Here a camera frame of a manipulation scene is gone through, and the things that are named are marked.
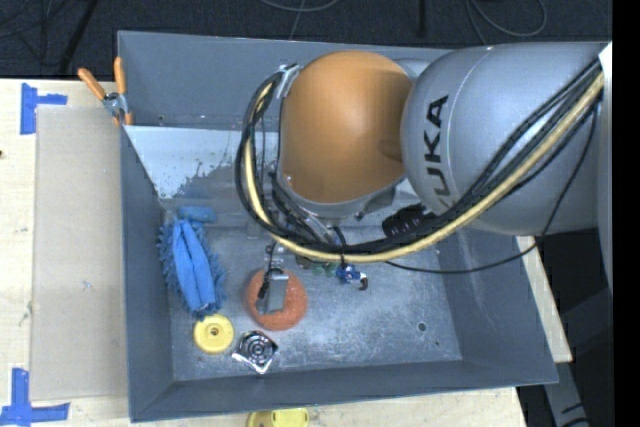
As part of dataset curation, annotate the blue microfibre duster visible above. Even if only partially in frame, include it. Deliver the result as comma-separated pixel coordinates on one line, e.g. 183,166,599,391
156,205,229,318

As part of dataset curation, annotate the grey metal bin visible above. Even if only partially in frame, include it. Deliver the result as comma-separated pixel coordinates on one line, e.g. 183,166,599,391
115,29,561,424

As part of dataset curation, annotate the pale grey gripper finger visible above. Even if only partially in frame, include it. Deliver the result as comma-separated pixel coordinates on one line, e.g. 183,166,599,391
257,267,291,316

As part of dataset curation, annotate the yellow round disc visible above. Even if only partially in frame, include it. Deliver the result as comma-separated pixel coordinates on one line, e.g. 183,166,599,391
192,313,236,356

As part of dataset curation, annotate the orange ball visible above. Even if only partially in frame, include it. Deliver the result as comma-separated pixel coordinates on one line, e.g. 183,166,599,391
243,266,310,333

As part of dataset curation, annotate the yellow flat round thing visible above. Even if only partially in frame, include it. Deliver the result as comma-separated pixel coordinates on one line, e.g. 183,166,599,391
245,407,311,427

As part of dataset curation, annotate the pale flat board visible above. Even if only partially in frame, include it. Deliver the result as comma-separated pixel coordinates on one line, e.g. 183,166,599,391
28,103,130,402

